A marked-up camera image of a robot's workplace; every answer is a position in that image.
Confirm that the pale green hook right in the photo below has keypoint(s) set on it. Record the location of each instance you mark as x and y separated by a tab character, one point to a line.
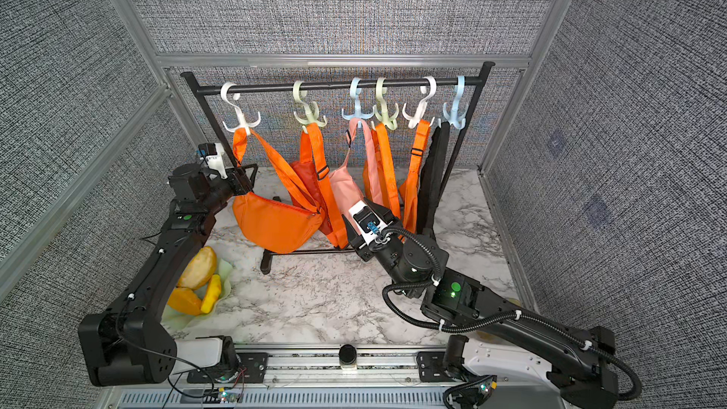
381	111

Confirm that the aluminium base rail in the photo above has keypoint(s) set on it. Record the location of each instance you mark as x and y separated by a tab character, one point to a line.
385	377

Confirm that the white hook far left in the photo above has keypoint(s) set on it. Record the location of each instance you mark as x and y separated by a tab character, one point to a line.
243	123

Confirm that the black garment rack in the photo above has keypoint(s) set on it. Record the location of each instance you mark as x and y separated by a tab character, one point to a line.
201	92

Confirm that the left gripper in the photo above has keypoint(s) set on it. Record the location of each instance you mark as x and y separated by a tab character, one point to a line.
241	184

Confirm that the pale green hook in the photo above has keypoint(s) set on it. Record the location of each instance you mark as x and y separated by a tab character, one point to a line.
311	111
381	111

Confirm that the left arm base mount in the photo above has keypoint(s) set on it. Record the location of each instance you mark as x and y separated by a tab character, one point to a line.
218	357

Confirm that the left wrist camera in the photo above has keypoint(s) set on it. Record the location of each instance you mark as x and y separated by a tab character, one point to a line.
213	155

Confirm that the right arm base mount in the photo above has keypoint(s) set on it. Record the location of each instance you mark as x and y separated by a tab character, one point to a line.
483	369

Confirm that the yellow banana piece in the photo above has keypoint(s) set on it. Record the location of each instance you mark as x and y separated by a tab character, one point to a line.
213	294

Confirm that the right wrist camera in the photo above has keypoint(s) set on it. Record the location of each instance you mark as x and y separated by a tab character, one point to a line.
365	223

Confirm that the red-orange sling bag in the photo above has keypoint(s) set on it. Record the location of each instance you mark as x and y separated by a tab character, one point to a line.
313	170

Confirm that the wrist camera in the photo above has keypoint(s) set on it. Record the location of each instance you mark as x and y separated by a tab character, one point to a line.
365	223
213	155

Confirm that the orange fruit piece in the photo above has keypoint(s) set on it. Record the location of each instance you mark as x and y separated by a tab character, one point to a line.
185	300

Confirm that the light blue hook centre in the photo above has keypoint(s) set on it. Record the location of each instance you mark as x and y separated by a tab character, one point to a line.
355	92

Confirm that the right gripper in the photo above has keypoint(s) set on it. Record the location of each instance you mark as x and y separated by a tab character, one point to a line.
365	248

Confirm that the white hook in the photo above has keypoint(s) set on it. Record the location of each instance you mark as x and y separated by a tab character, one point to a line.
243	123
428	91

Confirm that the white hook right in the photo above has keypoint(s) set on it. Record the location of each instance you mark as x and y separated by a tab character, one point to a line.
428	91

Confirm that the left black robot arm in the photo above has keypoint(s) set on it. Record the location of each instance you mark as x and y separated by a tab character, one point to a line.
126	344

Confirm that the light blue hook far right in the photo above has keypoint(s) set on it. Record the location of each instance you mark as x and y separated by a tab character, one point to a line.
451	113

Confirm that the black knob on rail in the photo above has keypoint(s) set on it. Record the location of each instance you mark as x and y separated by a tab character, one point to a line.
348	356

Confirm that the orange sling bag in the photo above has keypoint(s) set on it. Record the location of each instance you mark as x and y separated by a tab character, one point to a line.
379	174
409	188
272	225

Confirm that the pink sling bag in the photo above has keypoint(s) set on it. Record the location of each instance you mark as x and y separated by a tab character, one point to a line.
346	193

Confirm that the black sling bag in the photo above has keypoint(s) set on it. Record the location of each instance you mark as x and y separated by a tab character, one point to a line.
431	178

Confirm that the light blue hook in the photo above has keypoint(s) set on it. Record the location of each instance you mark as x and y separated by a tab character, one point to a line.
451	113
355	92

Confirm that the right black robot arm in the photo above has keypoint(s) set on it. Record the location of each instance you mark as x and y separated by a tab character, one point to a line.
425	293

